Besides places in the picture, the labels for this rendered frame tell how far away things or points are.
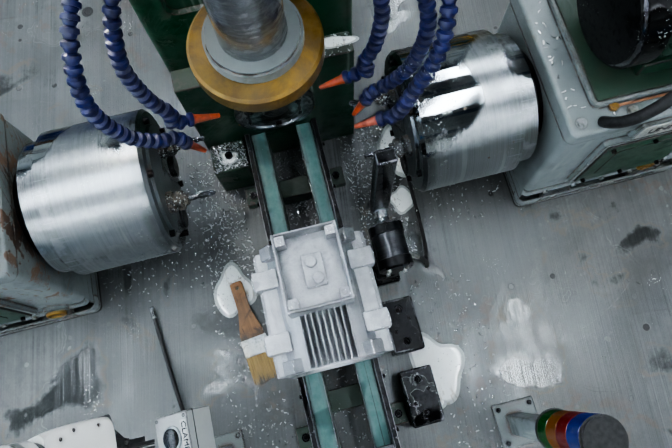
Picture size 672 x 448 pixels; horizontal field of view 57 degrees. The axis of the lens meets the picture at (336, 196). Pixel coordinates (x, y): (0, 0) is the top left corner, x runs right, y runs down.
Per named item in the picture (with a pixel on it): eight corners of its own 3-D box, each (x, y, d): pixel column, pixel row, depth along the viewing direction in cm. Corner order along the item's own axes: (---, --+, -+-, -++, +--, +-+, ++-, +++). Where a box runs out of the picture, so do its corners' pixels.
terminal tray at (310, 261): (273, 246, 99) (267, 235, 92) (338, 230, 99) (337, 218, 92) (289, 320, 95) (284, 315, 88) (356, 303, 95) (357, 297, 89)
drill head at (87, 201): (8, 181, 120) (-78, 129, 96) (193, 137, 122) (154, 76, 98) (19, 307, 113) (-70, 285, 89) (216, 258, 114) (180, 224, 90)
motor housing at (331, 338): (261, 270, 113) (243, 247, 95) (362, 245, 114) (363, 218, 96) (284, 381, 107) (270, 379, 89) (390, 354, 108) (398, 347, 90)
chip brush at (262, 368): (223, 287, 124) (223, 286, 123) (247, 278, 125) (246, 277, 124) (255, 387, 118) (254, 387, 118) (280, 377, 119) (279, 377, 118)
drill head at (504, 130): (340, 102, 123) (337, 33, 99) (536, 56, 125) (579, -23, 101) (372, 220, 116) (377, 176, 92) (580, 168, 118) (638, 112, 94)
